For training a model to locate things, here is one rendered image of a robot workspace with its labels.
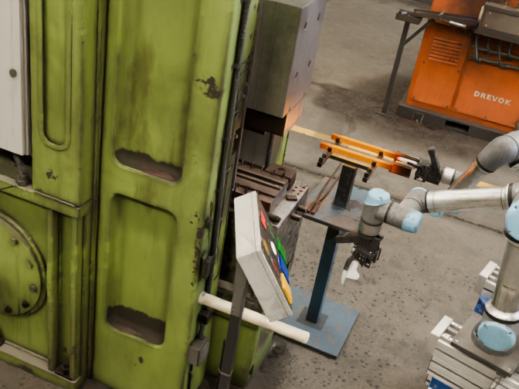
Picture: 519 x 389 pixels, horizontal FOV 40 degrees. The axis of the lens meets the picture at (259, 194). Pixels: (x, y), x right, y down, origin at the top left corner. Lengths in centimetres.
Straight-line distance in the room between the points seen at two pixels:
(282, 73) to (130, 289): 110
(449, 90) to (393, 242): 210
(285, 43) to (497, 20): 366
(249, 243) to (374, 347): 170
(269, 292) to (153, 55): 88
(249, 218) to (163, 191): 42
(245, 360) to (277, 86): 131
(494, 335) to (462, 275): 207
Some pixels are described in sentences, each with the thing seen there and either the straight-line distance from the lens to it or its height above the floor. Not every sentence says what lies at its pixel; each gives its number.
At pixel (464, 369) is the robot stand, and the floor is 70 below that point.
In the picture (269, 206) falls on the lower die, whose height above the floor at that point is 96.
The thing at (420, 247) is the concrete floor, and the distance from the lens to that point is 457.
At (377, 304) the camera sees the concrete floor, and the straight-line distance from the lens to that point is 398.
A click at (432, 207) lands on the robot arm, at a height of 126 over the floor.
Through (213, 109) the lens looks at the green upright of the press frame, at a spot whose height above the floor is 145.
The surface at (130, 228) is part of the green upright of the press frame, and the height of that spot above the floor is 83.
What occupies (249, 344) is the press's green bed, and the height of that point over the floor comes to 27.
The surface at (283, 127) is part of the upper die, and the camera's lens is 259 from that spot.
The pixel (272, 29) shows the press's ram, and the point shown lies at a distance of 243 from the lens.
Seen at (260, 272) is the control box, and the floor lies 112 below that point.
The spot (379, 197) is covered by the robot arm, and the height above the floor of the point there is 129.
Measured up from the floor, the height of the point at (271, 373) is 0.
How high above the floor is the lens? 241
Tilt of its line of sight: 31 degrees down
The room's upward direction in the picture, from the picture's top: 10 degrees clockwise
